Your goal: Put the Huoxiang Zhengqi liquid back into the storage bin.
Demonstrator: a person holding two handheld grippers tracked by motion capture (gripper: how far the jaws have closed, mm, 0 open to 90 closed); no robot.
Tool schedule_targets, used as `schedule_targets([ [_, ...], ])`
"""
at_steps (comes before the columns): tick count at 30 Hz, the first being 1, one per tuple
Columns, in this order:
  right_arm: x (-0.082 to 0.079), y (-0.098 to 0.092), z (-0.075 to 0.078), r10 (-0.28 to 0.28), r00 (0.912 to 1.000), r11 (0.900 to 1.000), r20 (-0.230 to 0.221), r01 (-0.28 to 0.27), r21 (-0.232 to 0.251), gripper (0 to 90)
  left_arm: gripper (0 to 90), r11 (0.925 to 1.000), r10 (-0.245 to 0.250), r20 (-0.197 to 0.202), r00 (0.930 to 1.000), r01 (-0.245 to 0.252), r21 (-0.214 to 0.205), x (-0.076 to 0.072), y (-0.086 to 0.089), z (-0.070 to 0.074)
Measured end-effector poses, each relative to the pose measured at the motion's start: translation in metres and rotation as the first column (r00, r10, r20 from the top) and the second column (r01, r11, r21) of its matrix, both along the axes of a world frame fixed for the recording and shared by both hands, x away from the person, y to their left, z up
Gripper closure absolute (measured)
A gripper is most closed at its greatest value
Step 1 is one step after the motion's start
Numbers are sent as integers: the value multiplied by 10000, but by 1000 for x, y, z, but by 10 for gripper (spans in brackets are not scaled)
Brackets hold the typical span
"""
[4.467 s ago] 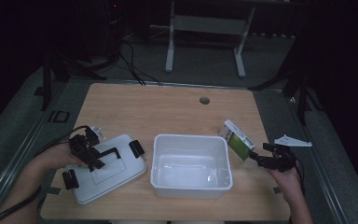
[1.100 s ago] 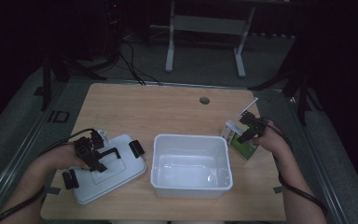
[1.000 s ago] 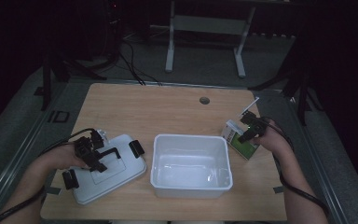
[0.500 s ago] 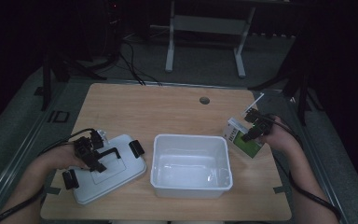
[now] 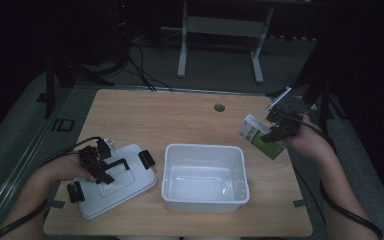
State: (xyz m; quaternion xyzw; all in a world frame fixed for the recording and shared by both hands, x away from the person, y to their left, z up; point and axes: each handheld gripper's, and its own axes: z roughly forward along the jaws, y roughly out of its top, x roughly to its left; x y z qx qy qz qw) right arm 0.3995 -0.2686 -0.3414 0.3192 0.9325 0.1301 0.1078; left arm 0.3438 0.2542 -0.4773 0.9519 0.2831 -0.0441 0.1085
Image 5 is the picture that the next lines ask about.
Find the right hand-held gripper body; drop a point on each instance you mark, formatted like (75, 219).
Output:
(285, 125)

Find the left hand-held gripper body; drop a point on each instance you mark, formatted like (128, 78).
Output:
(91, 158)

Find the green and white medicine box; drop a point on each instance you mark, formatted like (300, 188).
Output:
(266, 146)

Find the white storage box lid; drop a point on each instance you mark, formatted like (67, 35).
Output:
(120, 186)

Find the white plastic storage box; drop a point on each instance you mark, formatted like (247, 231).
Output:
(205, 186)

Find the person's right hand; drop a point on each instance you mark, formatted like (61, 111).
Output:
(308, 140)

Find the person's left hand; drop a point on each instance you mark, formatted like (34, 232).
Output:
(65, 168)

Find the black tripod stand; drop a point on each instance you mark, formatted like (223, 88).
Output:
(318, 93)
(61, 76)

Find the grey tape piece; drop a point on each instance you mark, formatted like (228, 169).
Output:
(56, 204)
(302, 203)

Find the white metal desk frame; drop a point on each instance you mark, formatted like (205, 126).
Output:
(221, 26)

